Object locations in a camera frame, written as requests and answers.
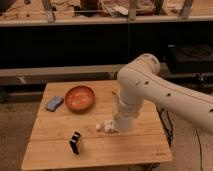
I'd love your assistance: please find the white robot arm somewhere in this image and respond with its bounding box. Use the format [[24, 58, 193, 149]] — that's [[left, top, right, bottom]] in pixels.
[[113, 53, 213, 135]]

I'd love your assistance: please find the orange ceramic bowl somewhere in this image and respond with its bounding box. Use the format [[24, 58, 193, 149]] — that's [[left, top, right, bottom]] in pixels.
[[65, 85, 95, 112]]

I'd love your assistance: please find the white plastic bottle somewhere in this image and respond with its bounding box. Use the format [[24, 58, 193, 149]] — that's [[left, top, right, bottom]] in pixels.
[[95, 120, 117, 133]]

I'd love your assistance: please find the wooden table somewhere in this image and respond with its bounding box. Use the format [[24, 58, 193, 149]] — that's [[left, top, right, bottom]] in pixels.
[[22, 80, 172, 171]]

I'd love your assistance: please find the blue sponge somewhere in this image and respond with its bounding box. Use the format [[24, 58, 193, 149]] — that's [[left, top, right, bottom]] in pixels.
[[45, 96, 64, 112]]

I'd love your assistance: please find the black box on shelf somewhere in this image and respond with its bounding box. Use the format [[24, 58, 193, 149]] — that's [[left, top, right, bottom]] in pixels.
[[165, 44, 213, 74]]

